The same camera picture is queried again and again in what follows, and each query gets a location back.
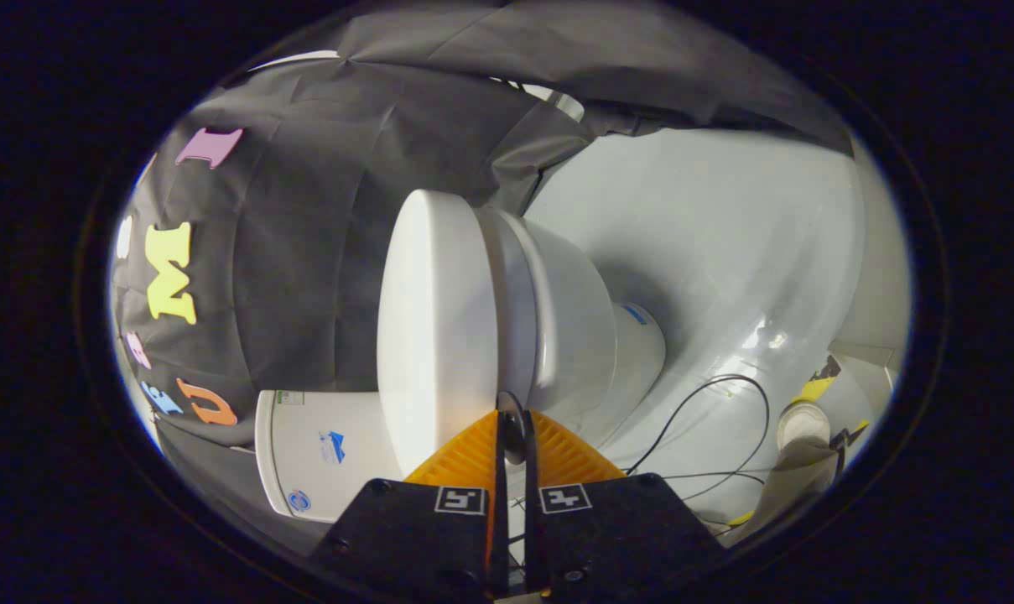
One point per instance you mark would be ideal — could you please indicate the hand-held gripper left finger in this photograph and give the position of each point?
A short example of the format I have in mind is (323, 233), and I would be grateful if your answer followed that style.
(500, 537)

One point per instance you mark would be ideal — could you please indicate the yellow tape strip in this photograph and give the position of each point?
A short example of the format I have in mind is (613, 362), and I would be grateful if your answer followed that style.
(815, 389)

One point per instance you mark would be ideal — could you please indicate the white round cup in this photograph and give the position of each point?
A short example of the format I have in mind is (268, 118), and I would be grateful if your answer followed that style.
(803, 424)

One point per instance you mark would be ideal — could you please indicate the white toilet lid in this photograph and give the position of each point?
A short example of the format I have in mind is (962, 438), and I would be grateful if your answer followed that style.
(431, 335)

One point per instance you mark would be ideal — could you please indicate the white toilet tank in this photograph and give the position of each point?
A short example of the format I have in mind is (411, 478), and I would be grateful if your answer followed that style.
(347, 470)

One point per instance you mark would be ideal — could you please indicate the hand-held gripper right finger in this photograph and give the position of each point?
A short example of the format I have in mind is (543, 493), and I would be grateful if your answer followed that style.
(530, 537)

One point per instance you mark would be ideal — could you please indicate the black backdrop cloth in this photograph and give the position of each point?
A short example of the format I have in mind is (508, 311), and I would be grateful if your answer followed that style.
(305, 252)

